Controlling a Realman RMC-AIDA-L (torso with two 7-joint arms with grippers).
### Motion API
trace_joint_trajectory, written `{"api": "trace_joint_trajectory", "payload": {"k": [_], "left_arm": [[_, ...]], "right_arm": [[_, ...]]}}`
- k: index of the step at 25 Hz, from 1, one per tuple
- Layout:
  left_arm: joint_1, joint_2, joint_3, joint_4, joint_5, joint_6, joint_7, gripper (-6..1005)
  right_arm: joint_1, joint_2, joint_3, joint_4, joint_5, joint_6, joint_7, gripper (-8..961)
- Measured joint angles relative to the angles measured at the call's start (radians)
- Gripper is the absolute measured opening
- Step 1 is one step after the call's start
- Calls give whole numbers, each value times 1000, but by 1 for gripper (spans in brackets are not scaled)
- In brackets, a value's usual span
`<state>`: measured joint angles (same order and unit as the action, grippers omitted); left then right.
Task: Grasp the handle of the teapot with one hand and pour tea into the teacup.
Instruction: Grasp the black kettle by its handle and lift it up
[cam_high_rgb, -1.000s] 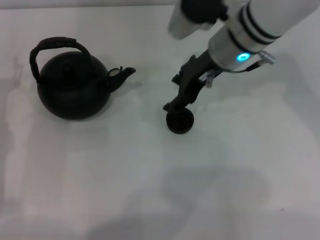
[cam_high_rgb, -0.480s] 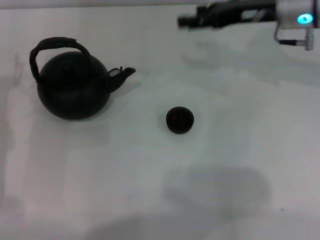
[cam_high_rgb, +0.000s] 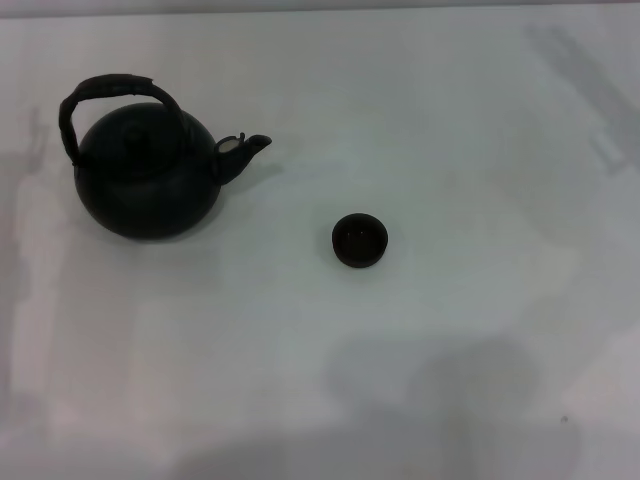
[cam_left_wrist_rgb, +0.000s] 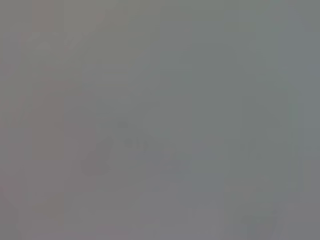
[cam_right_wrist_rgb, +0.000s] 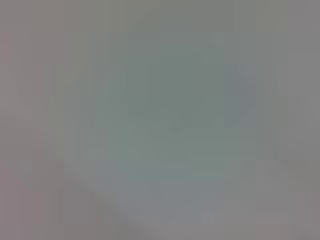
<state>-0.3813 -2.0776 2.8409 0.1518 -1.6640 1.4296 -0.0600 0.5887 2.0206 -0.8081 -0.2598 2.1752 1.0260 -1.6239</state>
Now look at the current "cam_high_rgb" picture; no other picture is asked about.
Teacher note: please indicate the dark brown small teacup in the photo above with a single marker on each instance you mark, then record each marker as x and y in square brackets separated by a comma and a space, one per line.
[360, 242]

